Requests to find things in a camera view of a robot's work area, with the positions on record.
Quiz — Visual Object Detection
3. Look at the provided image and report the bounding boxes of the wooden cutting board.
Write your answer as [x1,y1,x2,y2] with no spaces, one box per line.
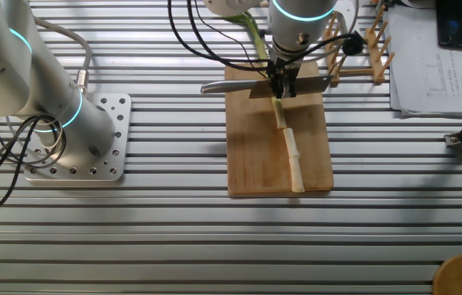
[224,61,335,197]

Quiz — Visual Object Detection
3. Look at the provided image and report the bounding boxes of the long scallion with green top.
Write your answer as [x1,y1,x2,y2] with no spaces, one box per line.
[222,11,271,69]

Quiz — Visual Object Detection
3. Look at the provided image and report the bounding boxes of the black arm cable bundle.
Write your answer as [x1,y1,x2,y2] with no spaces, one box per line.
[167,0,366,79]

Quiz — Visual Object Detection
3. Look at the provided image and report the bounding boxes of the black smartphone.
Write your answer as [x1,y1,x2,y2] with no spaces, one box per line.
[435,0,462,50]

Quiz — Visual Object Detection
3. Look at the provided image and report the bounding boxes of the pale green scallion piece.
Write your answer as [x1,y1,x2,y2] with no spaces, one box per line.
[270,97,288,130]

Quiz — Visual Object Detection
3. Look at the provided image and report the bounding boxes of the black cables at robot base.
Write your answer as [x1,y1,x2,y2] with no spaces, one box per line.
[0,116,67,219]

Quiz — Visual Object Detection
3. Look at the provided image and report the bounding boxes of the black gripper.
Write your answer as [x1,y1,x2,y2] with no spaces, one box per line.
[266,57,301,100]

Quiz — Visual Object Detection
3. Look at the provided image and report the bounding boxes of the wooden knife rack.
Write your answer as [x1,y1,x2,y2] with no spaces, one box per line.
[321,3,396,88]

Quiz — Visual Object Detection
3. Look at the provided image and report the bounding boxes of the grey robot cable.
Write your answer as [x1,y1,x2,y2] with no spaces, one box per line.
[34,16,93,96]

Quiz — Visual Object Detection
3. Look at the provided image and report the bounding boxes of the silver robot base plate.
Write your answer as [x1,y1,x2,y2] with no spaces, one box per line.
[24,93,133,183]

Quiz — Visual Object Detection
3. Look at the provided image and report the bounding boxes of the short white scallion piece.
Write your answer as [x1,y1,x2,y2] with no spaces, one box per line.
[281,127,301,160]

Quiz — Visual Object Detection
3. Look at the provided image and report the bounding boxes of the white paper sheets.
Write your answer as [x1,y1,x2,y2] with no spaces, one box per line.
[382,4,462,120]

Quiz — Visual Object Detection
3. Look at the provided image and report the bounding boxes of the steel cleaver knife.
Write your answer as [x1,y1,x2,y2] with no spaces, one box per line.
[200,75,334,100]

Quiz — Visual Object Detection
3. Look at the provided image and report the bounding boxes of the white scallion root end piece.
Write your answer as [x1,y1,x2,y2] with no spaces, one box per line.
[288,155,306,194]

